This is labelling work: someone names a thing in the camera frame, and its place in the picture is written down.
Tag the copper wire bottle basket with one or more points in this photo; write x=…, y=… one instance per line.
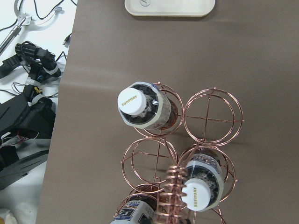
x=178, y=144

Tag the rear tea bottle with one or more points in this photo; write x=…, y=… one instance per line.
x=142, y=105

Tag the tea bottle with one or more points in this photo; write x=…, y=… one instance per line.
x=142, y=105
x=139, y=207
x=205, y=182

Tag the middle tea bottle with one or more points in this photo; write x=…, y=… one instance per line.
x=205, y=182

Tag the front tea bottle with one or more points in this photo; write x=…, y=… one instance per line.
x=139, y=207

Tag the beige tray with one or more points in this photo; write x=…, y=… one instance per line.
x=169, y=8

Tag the black equipment case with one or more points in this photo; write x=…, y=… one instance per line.
x=30, y=113

